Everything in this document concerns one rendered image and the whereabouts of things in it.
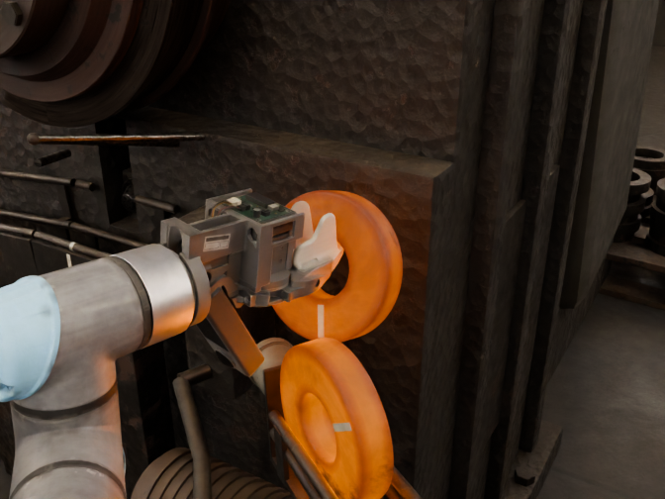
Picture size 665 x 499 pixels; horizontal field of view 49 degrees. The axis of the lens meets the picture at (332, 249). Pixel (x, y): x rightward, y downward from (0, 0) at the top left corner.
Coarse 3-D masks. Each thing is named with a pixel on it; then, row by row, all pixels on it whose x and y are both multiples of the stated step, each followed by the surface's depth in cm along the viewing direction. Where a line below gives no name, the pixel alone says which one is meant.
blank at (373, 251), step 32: (320, 192) 73; (352, 224) 71; (384, 224) 71; (352, 256) 71; (384, 256) 69; (320, 288) 77; (352, 288) 71; (384, 288) 69; (288, 320) 76; (320, 320) 74; (352, 320) 71
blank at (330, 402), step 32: (288, 352) 68; (320, 352) 63; (352, 352) 64; (288, 384) 70; (320, 384) 63; (352, 384) 61; (288, 416) 72; (320, 416) 70; (352, 416) 60; (384, 416) 61; (320, 448) 68; (352, 448) 60; (384, 448) 60; (352, 480) 62; (384, 480) 62
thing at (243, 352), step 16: (224, 304) 61; (208, 320) 61; (224, 320) 62; (240, 320) 64; (208, 336) 66; (224, 336) 63; (240, 336) 64; (224, 352) 66; (240, 352) 65; (256, 352) 67; (240, 368) 67; (256, 368) 68
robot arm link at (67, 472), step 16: (48, 464) 47; (64, 464) 47; (80, 464) 48; (96, 464) 48; (32, 480) 46; (48, 480) 46; (64, 480) 46; (80, 480) 46; (96, 480) 47; (112, 480) 48; (16, 496) 46; (32, 496) 45; (48, 496) 45; (64, 496) 45; (80, 496) 45; (96, 496) 46; (112, 496) 47
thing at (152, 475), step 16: (176, 448) 90; (160, 464) 87; (176, 464) 87; (192, 464) 87; (224, 464) 88; (144, 480) 86; (160, 480) 85; (176, 480) 85; (192, 480) 84; (224, 480) 84; (240, 480) 85; (256, 480) 86; (144, 496) 84; (160, 496) 84; (176, 496) 83; (192, 496) 83; (224, 496) 82; (240, 496) 82; (256, 496) 82; (272, 496) 83; (288, 496) 83
